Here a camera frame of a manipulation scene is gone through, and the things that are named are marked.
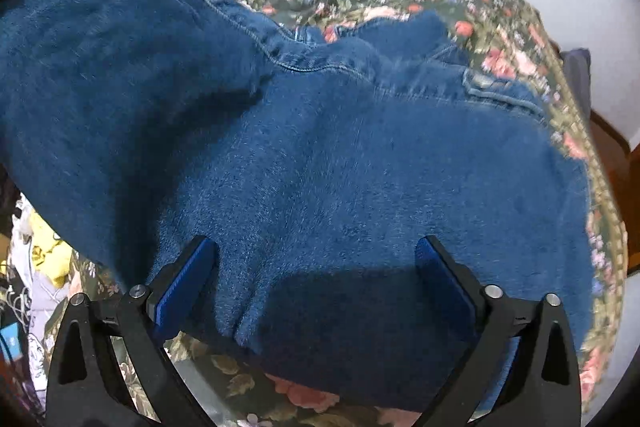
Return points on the white lilac printed cloth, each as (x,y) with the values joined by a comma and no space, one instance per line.
(35,307)

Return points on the yellow printed garment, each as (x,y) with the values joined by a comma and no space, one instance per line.
(50,252)

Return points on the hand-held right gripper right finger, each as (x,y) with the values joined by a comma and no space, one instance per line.
(445,289)

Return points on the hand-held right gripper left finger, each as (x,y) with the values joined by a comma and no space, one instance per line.
(185,289)

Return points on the blue denim jacket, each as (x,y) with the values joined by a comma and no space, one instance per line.
(300,157)

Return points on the grey-blue bag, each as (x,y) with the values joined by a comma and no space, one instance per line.
(576,77)

